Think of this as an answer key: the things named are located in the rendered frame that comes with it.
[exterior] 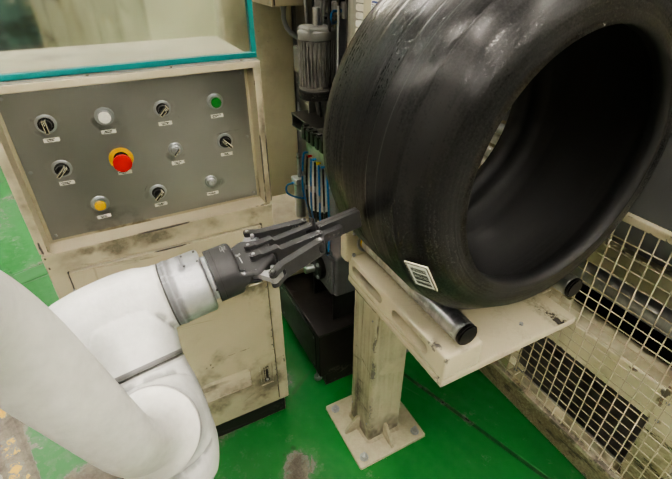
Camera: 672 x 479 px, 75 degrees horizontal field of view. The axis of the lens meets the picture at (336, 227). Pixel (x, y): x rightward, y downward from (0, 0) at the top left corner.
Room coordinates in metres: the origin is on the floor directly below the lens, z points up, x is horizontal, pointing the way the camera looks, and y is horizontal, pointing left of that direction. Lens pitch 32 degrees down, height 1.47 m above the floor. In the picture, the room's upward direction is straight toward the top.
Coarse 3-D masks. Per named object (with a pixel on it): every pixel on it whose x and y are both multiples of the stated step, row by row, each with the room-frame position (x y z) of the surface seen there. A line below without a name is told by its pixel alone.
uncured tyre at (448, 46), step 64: (384, 0) 0.73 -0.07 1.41; (448, 0) 0.62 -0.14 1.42; (512, 0) 0.57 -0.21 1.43; (576, 0) 0.58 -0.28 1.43; (640, 0) 0.63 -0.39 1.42; (384, 64) 0.62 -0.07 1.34; (448, 64) 0.54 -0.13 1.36; (512, 64) 0.54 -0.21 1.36; (576, 64) 0.94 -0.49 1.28; (640, 64) 0.82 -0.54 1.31; (384, 128) 0.56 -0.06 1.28; (448, 128) 0.51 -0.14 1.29; (512, 128) 0.97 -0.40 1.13; (576, 128) 0.91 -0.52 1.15; (640, 128) 0.80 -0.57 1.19; (384, 192) 0.53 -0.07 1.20; (448, 192) 0.51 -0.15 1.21; (512, 192) 0.92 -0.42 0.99; (576, 192) 0.83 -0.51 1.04; (640, 192) 0.73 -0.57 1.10; (384, 256) 0.57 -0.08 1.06; (448, 256) 0.51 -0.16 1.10; (512, 256) 0.76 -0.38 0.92; (576, 256) 0.65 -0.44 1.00
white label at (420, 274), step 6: (408, 264) 0.52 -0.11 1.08; (414, 264) 0.51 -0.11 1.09; (408, 270) 0.53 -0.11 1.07; (414, 270) 0.52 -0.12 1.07; (420, 270) 0.51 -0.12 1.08; (426, 270) 0.50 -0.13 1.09; (414, 276) 0.52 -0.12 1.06; (420, 276) 0.51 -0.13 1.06; (426, 276) 0.51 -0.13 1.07; (414, 282) 0.53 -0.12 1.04; (420, 282) 0.52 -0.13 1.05; (426, 282) 0.51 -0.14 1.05; (432, 282) 0.50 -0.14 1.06; (432, 288) 0.51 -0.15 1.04
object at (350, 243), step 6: (348, 234) 0.84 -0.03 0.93; (354, 234) 0.84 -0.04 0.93; (342, 240) 0.85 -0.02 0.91; (348, 240) 0.84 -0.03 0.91; (354, 240) 0.84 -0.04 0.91; (360, 240) 0.85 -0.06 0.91; (342, 246) 0.85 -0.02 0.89; (348, 246) 0.84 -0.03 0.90; (354, 246) 0.84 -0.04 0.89; (360, 246) 0.85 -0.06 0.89; (342, 252) 0.85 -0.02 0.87; (348, 252) 0.84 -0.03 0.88; (354, 252) 0.84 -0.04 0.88; (360, 252) 0.85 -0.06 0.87; (366, 252) 0.86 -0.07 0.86; (348, 258) 0.84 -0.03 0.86
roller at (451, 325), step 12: (372, 252) 0.80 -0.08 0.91; (384, 264) 0.76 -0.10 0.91; (396, 276) 0.72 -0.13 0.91; (408, 288) 0.68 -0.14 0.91; (420, 300) 0.64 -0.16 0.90; (432, 300) 0.63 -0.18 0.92; (432, 312) 0.61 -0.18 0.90; (444, 312) 0.59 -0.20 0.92; (456, 312) 0.59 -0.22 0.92; (444, 324) 0.58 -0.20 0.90; (456, 324) 0.56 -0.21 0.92; (468, 324) 0.56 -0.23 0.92; (456, 336) 0.55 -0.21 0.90; (468, 336) 0.55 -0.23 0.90
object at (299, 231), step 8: (304, 224) 0.56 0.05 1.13; (312, 224) 0.56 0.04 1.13; (288, 232) 0.55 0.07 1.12; (296, 232) 0.55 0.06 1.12; (304, 232) 0.55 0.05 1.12; (256, 240) 0.53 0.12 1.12; (264, 240) 0.53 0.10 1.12; (272, 240) 0.53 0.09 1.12; (280, 240) 0.54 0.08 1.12; (288, 240) 0.54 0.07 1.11; (248, 248) 0.51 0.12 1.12
